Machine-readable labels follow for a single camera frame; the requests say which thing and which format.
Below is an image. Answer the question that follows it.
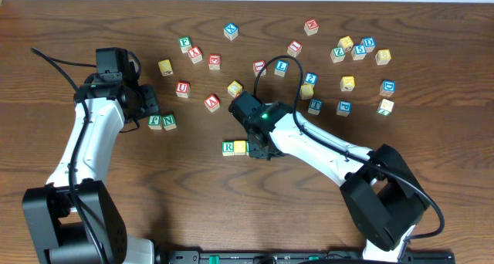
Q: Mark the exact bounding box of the green N block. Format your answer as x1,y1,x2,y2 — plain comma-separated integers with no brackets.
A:
162,113,177,130

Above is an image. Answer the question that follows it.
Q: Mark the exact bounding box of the blue X block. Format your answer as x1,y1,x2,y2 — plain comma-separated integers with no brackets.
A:
223,23,239,41

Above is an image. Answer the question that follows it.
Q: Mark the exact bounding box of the red E block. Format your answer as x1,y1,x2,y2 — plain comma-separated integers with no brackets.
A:
208,54,221,70

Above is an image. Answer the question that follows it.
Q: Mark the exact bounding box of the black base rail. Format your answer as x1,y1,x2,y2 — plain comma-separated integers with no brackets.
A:
154,250,456,264

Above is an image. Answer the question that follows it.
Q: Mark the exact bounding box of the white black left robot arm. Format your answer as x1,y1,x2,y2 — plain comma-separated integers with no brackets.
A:
22,47,166,263

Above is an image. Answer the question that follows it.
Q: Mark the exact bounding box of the blue T block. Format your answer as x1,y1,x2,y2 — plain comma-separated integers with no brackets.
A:
308,99,323,115

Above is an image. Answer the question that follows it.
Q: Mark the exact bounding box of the green Z block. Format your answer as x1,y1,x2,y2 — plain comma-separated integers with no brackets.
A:
330,47,346,63

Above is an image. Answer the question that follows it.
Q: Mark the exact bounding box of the blue P block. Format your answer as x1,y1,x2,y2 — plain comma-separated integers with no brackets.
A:
337,100,352,117

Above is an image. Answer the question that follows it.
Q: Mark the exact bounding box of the red A block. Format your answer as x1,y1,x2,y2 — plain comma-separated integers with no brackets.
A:
205,94,221,112

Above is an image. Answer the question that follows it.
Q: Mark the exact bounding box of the blue d block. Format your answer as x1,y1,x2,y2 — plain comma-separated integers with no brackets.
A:
360,37,376,53
379,80,396,97

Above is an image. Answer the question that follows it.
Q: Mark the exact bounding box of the red X block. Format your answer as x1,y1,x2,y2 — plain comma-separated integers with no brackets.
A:
188,46,203,64

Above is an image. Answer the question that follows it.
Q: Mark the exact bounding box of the red I block upper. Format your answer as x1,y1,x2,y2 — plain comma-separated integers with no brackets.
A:
287,40,303,58

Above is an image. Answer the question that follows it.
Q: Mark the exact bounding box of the blue D block lower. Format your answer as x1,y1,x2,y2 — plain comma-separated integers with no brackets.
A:
379,80,396,97

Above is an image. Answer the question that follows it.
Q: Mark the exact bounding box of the yellow block far left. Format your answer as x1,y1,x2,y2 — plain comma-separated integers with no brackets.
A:
157,59,174,76

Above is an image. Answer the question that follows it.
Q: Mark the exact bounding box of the blue L block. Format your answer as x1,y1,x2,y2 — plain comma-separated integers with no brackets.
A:
274,59,289,77

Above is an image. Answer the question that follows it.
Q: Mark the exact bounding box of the green 7 block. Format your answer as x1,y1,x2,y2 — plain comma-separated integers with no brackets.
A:
377,99,394,116

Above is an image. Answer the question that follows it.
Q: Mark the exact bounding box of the yellow 8 block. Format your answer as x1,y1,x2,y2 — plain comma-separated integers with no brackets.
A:
375,49,392,66

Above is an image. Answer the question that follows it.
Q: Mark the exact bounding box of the red U block left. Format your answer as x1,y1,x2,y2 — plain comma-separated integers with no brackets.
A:
175,82,191,98

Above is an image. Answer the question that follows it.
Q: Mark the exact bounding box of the green F block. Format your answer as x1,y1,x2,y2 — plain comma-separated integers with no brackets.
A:
178,36,192,53

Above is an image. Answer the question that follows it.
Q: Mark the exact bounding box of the red I block lower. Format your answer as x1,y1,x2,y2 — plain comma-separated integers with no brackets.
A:
253,60,266,76

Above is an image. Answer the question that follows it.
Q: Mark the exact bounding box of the red H block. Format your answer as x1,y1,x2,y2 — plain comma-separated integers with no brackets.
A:
304,19,320,36

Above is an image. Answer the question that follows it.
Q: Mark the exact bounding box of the green J block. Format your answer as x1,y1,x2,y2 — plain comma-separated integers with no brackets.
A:
148,115,163,130

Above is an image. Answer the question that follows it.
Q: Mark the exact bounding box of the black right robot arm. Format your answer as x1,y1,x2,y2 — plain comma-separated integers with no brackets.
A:
228,92,431,262

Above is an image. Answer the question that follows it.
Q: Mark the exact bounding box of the yellow K block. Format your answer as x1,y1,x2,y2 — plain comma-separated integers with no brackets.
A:
340,76,355,91

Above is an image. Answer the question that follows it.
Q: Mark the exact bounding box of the yellow monkey block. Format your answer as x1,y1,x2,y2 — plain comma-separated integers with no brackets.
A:
337,36,354,52

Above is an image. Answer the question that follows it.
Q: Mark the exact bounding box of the green R block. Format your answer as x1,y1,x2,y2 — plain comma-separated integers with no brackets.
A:
222,141,235,157

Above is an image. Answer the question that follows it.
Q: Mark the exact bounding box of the yellow o block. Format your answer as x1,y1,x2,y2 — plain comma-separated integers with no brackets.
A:
233,140,247,155
227,80,243,98

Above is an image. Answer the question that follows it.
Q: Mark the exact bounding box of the blue D block upper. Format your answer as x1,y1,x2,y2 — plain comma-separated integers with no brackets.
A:
360,37,376,53

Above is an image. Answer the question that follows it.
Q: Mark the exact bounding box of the blue 2 block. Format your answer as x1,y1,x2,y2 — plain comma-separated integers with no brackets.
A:
303,73,319,87

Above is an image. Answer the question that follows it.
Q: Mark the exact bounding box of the red i block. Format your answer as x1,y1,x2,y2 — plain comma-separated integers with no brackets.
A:
287,40,303,58
253,60,266,76

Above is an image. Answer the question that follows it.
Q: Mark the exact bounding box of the blue 5 block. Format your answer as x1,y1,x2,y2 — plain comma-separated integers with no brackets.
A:
351,45,367,60

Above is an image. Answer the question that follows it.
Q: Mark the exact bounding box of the yellow S block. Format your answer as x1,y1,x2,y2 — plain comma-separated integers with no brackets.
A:
299,84,314,100

